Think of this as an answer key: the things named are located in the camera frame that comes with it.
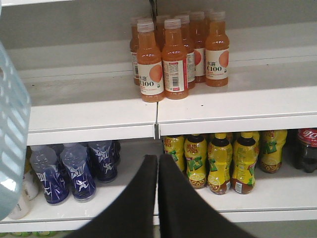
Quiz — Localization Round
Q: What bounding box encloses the light blue plastic basket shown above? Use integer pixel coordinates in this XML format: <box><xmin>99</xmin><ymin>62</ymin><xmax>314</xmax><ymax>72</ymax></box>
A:
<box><xmin>0</xmin><ymin>45</ymin><xmax>31</xmax><ymax>219</ymax></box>

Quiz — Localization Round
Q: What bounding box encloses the orange vitamin drink bottle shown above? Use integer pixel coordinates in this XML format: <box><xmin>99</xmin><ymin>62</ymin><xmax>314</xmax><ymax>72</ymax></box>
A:
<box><xmin>7</xmin><ymin>190</ymin><xmax>30</xmax><ymax>220</ymax></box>

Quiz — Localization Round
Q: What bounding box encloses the white store shelving unit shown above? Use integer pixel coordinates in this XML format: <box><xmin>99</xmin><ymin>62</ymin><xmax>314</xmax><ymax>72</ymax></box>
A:
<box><xmin>0</xmin><ymin>0</ymin><xmax>317</xmax><ymax>238</ymax></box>

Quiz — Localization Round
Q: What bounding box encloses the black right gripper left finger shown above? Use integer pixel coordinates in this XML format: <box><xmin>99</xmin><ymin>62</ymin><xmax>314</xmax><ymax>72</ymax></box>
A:
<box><xmin>66</xmin><ymin>155</ymin><xmax>158</xmax><ymax>238</ymax></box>

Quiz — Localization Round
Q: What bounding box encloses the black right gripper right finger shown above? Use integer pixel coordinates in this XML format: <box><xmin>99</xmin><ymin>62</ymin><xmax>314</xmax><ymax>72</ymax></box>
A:
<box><xmin>158</xmin><ymin>154</ymin><xmax>253</xmax><ymax>238</ymax></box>

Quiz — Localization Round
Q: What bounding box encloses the orange C100 juice bottle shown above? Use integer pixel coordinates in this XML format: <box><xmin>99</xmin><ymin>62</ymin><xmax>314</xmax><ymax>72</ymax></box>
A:
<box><xmin>162</xmin><ymin>18</ymin><xmax>188</xmax><ymax>100</ymax></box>
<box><xmin>205</xmin><ymin>11</ymin><xmax>229</xmax><ymax>87</ymax></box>
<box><xmin>137</xmin><ymin>20</ymin><xmax>164</xmax><ymax>103</ymax></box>

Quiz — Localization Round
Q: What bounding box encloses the plastic cola bottle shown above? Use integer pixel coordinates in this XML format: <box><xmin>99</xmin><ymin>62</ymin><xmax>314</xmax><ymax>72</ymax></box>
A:
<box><xmin>294</xmin><ymin>127</ymin><xmax>317</xmax><ymax>173</ymax></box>

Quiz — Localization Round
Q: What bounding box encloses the blue sports drink bottle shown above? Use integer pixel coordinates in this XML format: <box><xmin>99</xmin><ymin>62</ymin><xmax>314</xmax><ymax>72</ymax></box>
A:
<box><xmin>60</xmin><ymin>143</ymin><xmax>96</xmax><ymax>202</ymax></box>
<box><xmin>30</xmin><ymin>145</ymin><xmax>69</xmax><ymax>205</ymax></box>

